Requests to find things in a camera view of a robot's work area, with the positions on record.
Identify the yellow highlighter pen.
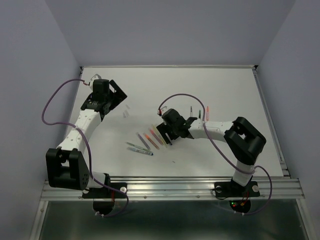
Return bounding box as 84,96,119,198
151,124,167,148

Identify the pink highlighter pen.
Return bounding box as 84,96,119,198
148,128,162,144

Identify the orange red highlighter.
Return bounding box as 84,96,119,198
143,133,160,150

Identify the orange highlighter pen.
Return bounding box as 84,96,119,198
205,106,210,122

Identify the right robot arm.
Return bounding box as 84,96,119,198
156,108,267,195

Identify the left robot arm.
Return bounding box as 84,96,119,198
45,79,127,197

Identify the light purple pen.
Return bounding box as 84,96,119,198
136,132,151,150

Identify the blue clear pen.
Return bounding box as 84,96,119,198
126,146,154,156

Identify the green clear pen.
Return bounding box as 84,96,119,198
125,142,150,152

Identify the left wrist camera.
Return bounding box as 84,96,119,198
88,74,102,87

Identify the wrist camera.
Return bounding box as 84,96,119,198
157,105,168,116
88,74,102,87

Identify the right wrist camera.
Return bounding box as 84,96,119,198
157,105,168,116

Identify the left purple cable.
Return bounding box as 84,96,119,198
41,78,130,218

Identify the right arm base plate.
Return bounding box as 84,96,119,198
210,180,261,214

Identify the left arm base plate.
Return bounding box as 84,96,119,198
82,182,129,218

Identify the aluminium rail frame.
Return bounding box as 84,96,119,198
30,65,317,240

